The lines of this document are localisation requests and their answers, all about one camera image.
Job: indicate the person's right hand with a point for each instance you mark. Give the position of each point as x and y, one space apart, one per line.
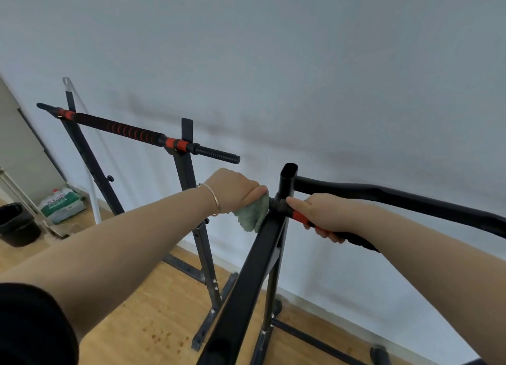
332 212

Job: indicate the person's left hand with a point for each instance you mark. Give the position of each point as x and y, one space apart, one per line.
231 189

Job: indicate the person's right thumb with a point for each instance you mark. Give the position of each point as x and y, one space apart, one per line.
298 206

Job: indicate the person's left thumb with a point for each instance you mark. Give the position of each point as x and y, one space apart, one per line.
257 195

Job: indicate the green cleaning cloth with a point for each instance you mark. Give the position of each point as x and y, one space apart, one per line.
253 216

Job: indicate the black pull-up station frame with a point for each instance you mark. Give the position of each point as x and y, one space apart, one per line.
245 285

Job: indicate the person's right forearm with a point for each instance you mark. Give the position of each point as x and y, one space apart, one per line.
435 274

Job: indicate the person's left forearm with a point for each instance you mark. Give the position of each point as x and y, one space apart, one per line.
126 238

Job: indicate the black squat rack stand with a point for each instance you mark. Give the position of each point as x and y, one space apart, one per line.
185 175

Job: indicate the black and red barbell bar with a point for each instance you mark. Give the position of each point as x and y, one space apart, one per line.
130 131

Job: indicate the white and green bag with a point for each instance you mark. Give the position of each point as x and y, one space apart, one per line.
63 206

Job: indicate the grey cabinet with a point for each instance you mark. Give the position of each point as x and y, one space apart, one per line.
23 155

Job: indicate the black bucket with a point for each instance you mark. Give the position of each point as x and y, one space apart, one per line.
15 224

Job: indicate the black sleeve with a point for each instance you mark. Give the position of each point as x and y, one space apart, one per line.
31 329

